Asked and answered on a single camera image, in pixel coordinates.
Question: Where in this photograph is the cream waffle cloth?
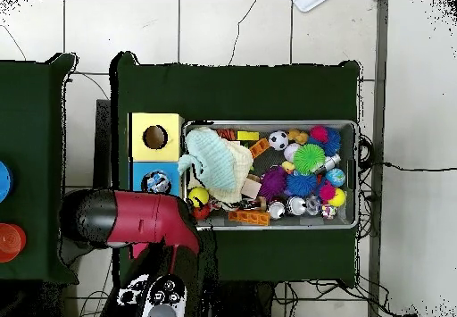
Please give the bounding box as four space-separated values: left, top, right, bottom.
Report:
187 140 254 204

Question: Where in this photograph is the mint waffle cloth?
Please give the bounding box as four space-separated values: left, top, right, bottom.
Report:
177 127 237 191

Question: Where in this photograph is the purple spiky ball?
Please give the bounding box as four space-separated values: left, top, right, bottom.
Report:
257 165 287 202

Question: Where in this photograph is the crushed clear plastic bottle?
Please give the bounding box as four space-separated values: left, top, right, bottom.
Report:
144 170 171 194

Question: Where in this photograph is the green spiky ball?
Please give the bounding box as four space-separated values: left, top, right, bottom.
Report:
293 143 327 176

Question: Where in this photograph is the wooden box with three holes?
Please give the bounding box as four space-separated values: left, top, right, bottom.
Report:
127 112 187 260

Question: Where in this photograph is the orange toy brick with pegs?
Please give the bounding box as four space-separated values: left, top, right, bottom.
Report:
248 137 271 159

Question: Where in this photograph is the yellow ball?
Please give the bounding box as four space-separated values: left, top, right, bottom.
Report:
187 187 210 208

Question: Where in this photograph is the small soccer ball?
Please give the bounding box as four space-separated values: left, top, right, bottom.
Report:
268 129 289 152

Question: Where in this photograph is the orange flat toy plate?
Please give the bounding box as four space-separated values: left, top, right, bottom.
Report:
228 209 271 227

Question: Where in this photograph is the dark green table cloth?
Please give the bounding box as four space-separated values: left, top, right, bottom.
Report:
111 51 361 288

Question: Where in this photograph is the blue spiky toy with eyes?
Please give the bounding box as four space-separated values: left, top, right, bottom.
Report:
285 171 319 197

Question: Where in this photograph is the globe print ball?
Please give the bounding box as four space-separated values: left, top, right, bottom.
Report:
325 167 346 188

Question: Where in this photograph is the white flat object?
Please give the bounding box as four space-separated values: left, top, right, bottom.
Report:
291 0 331 13

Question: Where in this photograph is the green covered side table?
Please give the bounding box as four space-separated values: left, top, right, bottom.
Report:
0 53 79 284

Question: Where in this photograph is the blue cup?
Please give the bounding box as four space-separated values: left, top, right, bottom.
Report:
0 160 14 204

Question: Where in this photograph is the red cup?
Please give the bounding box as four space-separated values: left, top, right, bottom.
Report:
0 222 28 263

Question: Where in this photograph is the wire mesh bin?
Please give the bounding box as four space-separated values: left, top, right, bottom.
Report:
182 119 360 231

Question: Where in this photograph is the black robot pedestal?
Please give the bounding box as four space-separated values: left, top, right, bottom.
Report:
200 280 276 317

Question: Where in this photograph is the black floor cable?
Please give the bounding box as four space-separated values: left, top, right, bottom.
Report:
383 162 457 172

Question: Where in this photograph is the grey metal rail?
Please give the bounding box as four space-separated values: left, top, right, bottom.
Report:
367 0 390 317

